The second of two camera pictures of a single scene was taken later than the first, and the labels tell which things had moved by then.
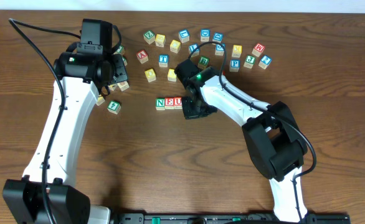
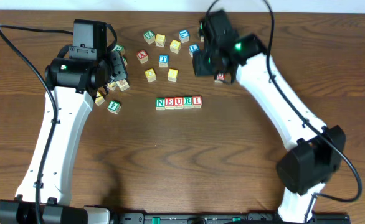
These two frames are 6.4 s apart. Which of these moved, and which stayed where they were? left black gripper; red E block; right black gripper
Moved: right black gripper
Stayed: left black gripper; red E block
